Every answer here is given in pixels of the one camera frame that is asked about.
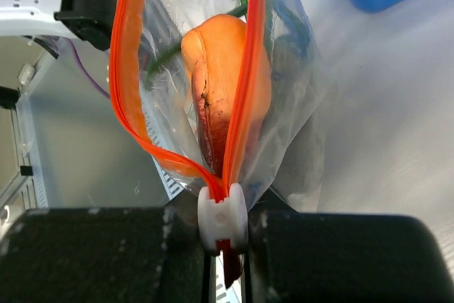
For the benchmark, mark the clear zip top bag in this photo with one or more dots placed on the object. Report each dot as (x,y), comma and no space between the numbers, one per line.
(274,137)

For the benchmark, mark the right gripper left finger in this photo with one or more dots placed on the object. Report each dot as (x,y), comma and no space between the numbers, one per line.
(103,255)

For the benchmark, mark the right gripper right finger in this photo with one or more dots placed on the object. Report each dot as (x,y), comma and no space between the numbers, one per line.
(319,257)

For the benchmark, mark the orange purple sweet potato slice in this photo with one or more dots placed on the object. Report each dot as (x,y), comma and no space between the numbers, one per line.
(212,54)

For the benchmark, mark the slotted cable duct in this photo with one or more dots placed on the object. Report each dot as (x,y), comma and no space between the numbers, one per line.
(30,180)

